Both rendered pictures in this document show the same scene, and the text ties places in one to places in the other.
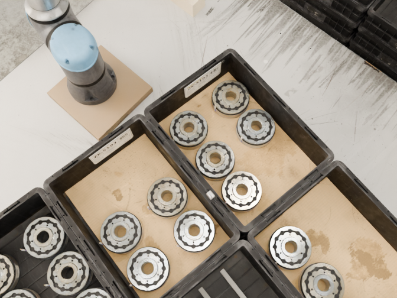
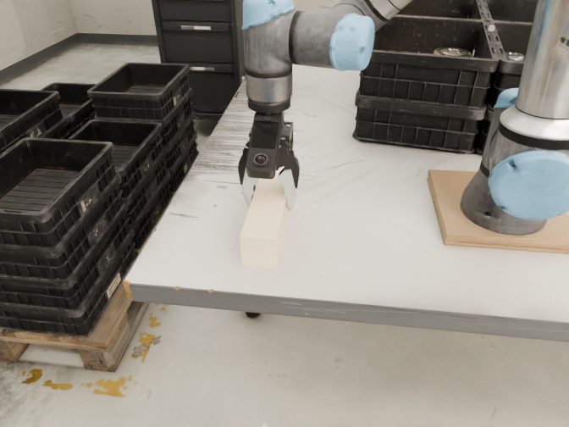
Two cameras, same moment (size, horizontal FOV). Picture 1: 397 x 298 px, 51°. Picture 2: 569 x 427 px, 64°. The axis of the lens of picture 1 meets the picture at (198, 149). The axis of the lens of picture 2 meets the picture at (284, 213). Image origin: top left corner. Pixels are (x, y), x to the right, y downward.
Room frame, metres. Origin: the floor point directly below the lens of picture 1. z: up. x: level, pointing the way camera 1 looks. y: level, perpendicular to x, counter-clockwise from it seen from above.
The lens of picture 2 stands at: (1.37, 0.63, 1.21)
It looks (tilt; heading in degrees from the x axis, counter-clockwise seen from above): 35 degrees down; 233
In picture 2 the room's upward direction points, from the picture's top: straight up
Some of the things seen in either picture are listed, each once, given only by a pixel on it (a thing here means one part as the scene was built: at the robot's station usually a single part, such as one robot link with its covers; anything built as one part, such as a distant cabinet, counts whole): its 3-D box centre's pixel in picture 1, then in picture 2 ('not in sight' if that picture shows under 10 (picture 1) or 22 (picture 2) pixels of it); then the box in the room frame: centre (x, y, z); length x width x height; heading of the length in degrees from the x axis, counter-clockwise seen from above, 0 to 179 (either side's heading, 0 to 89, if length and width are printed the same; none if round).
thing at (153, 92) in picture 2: not in sight; (151, 126); (0.71, -1.23, 0.37); 0.40 x 0.30 x 0.45; 46
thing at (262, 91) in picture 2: not in sight; (267, 85); (0.96, 0.04, 0.96); 0.08 x 0.08 x 0.05
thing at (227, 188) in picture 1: (241, 190); (452, 53); (0.23, -0.10, 0.86); 0.10 x 0.10 x 0.01
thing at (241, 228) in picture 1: (236, 135); (428, 38); (0.36, -0.10, 0.92); 0.40 x 0.30 x 0.02; 36
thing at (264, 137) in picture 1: (256, 126); not in sight; (0.40, -0.16, 0.86); 0.10 x 0.10 x 0.01
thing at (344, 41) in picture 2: not in sight; (335, 38); (0.89, 0.12, 1.04); 0.11 x 0.11 x 0.08; 33
